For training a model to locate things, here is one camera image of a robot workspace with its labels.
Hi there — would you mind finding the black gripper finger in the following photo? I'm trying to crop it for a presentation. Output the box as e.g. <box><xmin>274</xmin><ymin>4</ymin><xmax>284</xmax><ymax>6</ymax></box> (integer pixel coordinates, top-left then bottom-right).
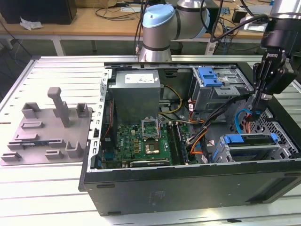
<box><xmin>253</xmin><ymin>61</ymin><xmax>262</xmax><ymax>111</ymax></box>
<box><xmin>260</xmin><ymin>63</ymin><xmax>297</xmax><ymax>111</ymax></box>

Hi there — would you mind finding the blue disk data wire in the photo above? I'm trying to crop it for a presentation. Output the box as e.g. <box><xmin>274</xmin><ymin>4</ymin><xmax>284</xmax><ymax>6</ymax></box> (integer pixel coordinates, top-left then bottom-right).
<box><xmin>235</xmin><ymin>108</ymin><xmax>254</xmax><ymax>135</ymax></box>

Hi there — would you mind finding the orange disk power wire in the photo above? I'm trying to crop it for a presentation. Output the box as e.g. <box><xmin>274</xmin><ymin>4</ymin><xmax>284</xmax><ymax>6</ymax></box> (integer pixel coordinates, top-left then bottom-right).
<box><xmin>243</xmin><ymin>109</ymin><xmax>261</xmax><ymax>135</ymax></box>

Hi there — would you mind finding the hard disk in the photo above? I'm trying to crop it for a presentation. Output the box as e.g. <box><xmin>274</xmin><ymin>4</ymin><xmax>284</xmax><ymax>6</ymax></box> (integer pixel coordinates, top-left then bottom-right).
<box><xmin>223</xmin><ymin>132</ymin><xmax>280</xmax><ymax>162</ymax></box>

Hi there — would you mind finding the grey metal disk bay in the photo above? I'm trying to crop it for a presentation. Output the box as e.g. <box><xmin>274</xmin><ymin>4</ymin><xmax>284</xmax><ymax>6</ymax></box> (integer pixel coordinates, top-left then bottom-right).
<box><xmin>213</xmin><ymin>133</ymin><xmax>300</xmax><ymax>163</ymax></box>

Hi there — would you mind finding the flat grey white box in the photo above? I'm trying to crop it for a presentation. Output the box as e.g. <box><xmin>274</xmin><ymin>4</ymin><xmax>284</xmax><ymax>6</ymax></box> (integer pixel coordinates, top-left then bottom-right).
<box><xmin>246</xmin><ymin>5</ymin><xmax>273</xmax><ymax>16</ymax></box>

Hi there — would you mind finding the blue plastic drive latch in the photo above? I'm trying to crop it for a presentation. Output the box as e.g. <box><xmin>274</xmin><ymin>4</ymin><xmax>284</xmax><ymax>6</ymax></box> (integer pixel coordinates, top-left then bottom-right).
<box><xmin>198</xmin><ymin>67</ymin><xmax>222</xmax><ymax>87</ymax></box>

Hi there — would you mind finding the small black cube box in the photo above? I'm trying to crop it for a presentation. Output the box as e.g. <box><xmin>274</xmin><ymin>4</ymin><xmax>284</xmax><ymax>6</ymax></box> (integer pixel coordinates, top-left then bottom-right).
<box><xmin>231</xmin><ymin>8</ymin><xmax>248</xmax><ymax>24</ymax></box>

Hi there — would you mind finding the grey metal drive cage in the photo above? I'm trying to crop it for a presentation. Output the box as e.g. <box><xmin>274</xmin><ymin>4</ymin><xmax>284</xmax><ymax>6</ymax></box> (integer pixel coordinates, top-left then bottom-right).
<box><xmin>190</xmin><ymin>67</ymin><xmax>255</xmax><ymax>118</ymax></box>

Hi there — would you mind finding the black waste bin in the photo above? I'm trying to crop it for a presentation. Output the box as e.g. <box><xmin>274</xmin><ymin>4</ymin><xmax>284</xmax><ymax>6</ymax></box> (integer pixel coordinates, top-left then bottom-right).
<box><xmin>169</xmin><ymin>41</ymin><xmax>183</xmax><ymax>56</ymax></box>

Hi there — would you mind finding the black RAM slot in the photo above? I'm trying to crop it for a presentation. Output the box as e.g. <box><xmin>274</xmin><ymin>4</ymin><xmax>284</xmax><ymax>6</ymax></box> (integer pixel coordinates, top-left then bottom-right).
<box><xmin>175</xmin><ymin>122</ymin><xmax>190</xmax><ymax>165</ymax></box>
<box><xmin>166</xmin><ymin>122</ymin><xmax>181</xmax><ymax>165</ymax></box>

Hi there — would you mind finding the grey power supply unit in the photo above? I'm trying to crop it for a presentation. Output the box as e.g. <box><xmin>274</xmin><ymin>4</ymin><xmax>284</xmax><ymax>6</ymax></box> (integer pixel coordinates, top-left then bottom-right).
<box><xmin>107</xmin><ymin>70</ymin><xmax>162</xmax><ymax>120</ymax></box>

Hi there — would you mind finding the metal socket cover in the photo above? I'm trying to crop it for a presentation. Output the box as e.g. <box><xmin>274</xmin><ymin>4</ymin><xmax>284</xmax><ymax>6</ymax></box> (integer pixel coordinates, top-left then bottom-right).
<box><xmin>140</xmin><ymin>117</ymin><xmax>162</xmax><ymax>142</ymax></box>

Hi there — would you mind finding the CPU socket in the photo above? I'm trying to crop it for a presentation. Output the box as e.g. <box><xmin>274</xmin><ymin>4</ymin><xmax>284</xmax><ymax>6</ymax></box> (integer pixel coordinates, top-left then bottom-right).
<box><xmin>143</xmin><ymin>140</ymin><xmax>161</xmax><ymax>156</ymax></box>

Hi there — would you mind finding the black open PC case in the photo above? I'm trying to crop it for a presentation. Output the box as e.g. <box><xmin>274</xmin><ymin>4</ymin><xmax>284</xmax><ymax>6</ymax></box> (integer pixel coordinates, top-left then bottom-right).
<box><xmin>78</xmin><ymin>60</ymin><xmax>301</xmax><ymax>217</ymax></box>

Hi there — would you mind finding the black graphics card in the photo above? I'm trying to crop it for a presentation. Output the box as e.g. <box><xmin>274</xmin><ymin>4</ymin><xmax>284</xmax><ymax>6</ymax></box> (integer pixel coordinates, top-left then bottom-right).
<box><xmin>129</xmin><ymin>159</ymin><xmax>170</xmax><ymax>168</ymax></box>

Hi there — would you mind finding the green motherboard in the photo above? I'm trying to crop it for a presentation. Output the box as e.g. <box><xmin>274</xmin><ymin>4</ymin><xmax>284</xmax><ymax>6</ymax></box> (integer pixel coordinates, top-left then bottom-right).
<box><xmin>101</xmin><ymin>121</ymin><xmax>198</xmax><ymax>169</ymax></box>

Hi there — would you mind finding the long wooden desk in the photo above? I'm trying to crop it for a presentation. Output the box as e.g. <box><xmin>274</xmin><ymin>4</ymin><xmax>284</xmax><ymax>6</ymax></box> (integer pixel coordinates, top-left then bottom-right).
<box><xmin>0</xmin><ymin>0</ymin><xmax>301</xmax><ymax>57</ymax></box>

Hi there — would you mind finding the grey plastic parts rack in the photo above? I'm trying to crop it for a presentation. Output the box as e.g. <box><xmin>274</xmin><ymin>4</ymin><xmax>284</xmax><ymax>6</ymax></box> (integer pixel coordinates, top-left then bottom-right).
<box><xmin>0</xmin><ymin>87</ymin><xmax>94</xmax><ymax>168</ymax></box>

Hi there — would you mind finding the large black box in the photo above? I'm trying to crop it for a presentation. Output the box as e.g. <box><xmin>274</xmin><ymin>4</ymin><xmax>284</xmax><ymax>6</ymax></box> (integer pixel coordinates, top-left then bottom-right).
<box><xmin>0</xmin><ymin>0</ymin><xmax>78</xmax><ymax>25</ymax></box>

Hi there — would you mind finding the crumpled white plastic bag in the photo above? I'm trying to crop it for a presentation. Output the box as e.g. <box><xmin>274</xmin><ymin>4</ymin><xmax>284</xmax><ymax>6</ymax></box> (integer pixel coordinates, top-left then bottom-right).
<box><xmin>19</xmin><ymin>16</ymin><xmax>44</xmax><ymax>31</ymax></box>

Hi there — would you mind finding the green RAM stick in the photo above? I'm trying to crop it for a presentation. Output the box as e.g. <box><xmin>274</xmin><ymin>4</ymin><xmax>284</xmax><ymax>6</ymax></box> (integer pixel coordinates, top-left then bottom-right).
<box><xmin>20</xmin><ymin>141</ymin><xmax>49</xmax><ymax>148</ymax></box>

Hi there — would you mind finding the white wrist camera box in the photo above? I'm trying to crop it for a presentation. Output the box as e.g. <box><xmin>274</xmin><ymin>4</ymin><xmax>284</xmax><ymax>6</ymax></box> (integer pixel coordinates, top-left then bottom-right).
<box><xmin>242</xmin><ymin>16</ymin><xmax>269</xmax><ymax>32</ymax></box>

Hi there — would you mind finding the thick black cable bundle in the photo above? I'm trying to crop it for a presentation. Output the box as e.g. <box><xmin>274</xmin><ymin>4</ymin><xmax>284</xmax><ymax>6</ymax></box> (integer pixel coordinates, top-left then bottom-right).
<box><xmin>187</xmin><ymin>93</ymin><xmax>254</xmax><ymax>146</ymax></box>

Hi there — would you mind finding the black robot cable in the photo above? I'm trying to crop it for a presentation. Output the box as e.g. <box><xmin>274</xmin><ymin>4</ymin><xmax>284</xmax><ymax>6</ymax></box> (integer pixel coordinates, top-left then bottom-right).
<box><xmin>210</xmin><ymin>0</ymin><xmax>271</xmax><ymax>44</ymax></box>

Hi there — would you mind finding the red white wire bundle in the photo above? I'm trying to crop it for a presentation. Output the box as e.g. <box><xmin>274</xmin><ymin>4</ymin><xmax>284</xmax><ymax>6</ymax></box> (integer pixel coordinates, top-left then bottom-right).
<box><xmin>187</xmin><ymin>98</ymin><xmax>205</xmax><ymax>125</ymax></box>

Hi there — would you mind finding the yellow black power wire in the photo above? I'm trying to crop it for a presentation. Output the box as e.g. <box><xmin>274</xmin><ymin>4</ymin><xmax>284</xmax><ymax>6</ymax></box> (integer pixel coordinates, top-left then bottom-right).
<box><xmin>159</xmin><ymin>84</ymin><xmax>183</xmax><ymax>115</ymax></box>

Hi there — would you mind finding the orange black wire bundle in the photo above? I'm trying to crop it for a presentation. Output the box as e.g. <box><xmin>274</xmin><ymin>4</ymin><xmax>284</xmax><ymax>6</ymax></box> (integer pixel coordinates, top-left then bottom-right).
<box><xmin>190</xmin><ymin>127</ymin><xmax>209</xmax><ymax>155</ymax></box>

